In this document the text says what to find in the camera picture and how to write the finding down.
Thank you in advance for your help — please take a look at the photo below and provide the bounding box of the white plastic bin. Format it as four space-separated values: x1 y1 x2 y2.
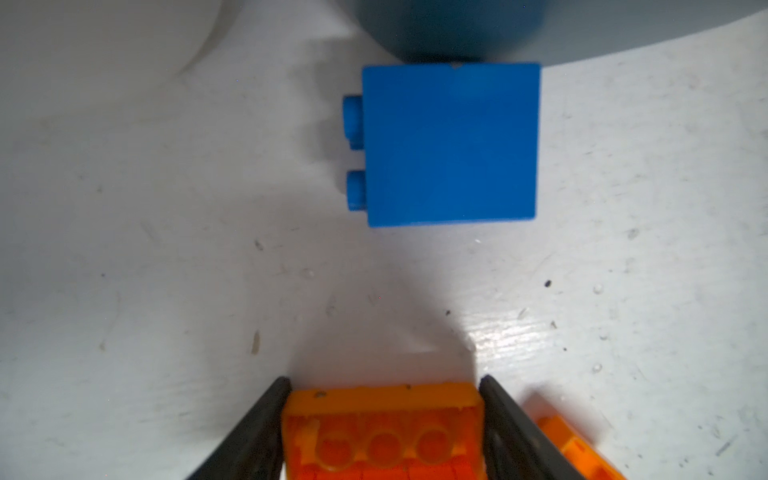
1 1 221 110

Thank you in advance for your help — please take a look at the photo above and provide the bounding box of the blue lego brick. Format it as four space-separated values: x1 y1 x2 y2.
342 63 542 228

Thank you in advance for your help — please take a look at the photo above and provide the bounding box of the dark teal plastic bin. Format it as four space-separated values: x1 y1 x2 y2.
339 0 767 66

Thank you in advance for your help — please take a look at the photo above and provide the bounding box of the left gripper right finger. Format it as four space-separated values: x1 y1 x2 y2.
479 375 584 480

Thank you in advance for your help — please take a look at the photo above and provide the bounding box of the orange lego brick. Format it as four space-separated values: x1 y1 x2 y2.
281 383 487 479
536 414 626 480

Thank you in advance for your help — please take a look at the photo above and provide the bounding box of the orange lego brick tilted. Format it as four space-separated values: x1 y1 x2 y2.
536 414 626 480

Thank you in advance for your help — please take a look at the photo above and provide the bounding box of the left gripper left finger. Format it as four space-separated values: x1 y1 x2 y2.
188 376 292 480

